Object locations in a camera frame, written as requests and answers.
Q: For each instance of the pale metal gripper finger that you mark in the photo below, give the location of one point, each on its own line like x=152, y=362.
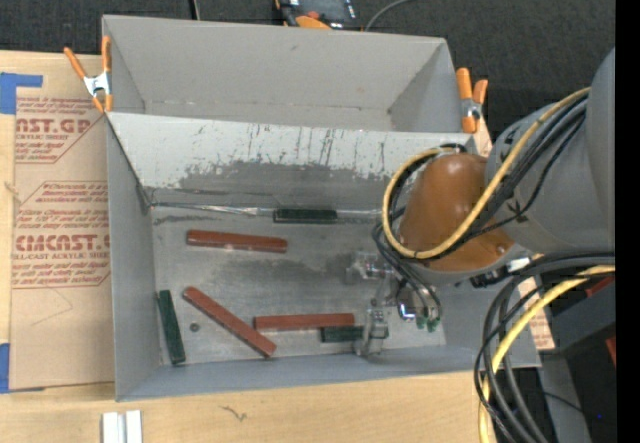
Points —
x=376, y=326
x=369, y=268

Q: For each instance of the red-brown flat block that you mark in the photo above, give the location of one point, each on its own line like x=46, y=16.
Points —
x=227, y=321
x=302, y=321
x=235, y=241

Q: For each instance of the grey metal bin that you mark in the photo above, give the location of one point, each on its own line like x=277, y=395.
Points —
x=280, y=156

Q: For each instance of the dark green flat block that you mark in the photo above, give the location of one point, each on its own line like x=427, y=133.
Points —
x=305, y=215
x=171, y=328
x=341, y=334

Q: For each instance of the black cylinder on white bracket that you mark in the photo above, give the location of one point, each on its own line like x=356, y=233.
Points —
x=487, y=278

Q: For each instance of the brown cardboard board, red print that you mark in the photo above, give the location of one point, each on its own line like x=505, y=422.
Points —
x=60, y=281

